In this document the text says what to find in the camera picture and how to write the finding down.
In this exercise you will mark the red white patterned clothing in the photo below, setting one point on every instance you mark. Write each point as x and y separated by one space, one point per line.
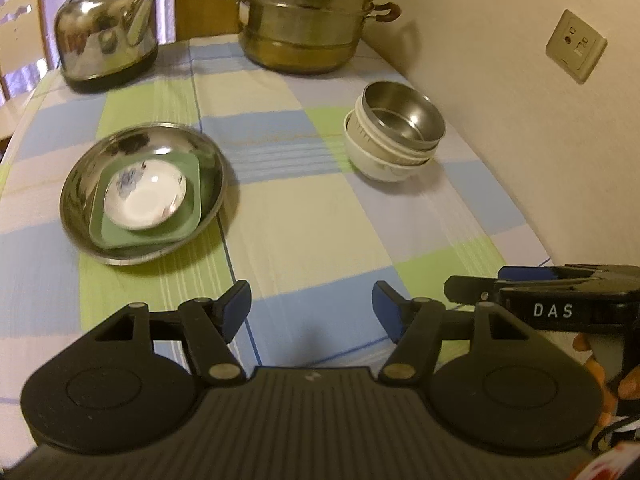
615 462

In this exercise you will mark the checkered tablecloth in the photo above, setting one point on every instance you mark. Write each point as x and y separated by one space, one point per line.
300 220

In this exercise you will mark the stacked steel steamer pot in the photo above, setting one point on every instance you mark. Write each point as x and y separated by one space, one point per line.
300 25

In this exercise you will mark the white ceramic bowl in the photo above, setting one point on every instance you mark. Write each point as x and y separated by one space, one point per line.
385 172

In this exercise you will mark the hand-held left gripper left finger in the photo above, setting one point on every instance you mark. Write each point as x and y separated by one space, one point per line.
237 310

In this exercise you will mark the beige wall socket with ports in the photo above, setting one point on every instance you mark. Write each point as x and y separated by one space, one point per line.
575 45

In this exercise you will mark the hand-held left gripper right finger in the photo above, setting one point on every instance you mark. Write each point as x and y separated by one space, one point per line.
387 310

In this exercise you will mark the round stainless steel plate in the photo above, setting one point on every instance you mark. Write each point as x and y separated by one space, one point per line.
200 160

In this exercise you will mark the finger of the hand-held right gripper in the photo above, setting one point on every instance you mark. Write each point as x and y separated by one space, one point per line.
470 290
525 273

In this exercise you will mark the brown wooden panel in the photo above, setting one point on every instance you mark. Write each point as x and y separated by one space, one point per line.
200 0

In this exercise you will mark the green square plate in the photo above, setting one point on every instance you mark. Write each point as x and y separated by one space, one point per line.
150 237

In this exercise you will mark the white wooden chair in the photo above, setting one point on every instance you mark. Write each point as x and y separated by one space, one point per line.
20 35

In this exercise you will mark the cream ribbed bowl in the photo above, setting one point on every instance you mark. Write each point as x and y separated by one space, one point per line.
365 135

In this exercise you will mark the person's right hand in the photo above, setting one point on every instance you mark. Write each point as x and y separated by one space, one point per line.
632 385

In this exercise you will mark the stainless steel kettle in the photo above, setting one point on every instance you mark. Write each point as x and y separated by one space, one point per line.
100 35

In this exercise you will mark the small floral white plate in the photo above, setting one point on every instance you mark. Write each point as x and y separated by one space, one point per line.
145 200

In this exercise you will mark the stainless steel bowl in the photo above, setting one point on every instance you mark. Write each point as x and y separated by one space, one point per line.
400 120

